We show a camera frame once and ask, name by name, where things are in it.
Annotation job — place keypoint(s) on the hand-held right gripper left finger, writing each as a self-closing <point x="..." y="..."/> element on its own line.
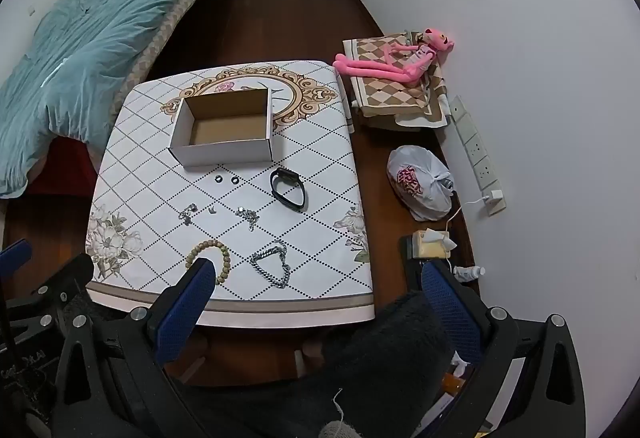
<point x="185" y="313"/>

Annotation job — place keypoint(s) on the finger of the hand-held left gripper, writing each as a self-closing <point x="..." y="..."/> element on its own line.
<point x="15" y="258"/>
<point x="70" y="275"/>

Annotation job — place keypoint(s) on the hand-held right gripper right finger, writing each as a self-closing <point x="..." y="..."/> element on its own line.
<point x="450" y="313"/>

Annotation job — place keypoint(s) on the black wristband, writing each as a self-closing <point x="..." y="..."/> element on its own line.
<point x="275" y="190"/>

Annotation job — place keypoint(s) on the cardboard box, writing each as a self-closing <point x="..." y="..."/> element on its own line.
<point x="220" y="152"/>

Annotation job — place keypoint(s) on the small white bottle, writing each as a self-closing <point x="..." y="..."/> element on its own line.
<point x="467" y="273"/>

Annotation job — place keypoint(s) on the black box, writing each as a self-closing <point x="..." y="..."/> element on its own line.
<point x="407" y="258"/>

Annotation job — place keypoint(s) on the tissue box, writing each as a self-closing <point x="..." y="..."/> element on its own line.
<point x="430" y="245"/>

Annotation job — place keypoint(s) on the white charger plug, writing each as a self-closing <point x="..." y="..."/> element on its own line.
<point x="494" y="202"/>

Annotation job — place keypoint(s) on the white plastic bag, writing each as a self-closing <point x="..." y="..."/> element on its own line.
<point x="420" y="183"/>

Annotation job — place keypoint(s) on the diamond patterned tablecloth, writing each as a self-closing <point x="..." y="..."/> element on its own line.
<point x="310" y="238"/>

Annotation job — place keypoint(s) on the white power strip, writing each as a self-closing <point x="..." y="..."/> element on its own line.
<point x="475" y="147"/>

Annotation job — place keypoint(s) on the light blue duvet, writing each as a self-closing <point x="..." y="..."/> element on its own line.
<point x="85" y="52"/>

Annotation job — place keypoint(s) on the brown checked folded blanket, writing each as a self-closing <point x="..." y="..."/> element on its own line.
<point x="385" y="100"/>

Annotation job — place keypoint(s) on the bed with patterned mattress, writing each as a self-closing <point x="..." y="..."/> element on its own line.
<point x="150" y="52"/>

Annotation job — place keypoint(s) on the pink plush toy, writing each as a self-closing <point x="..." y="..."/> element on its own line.
<point x="380" y="67"/>

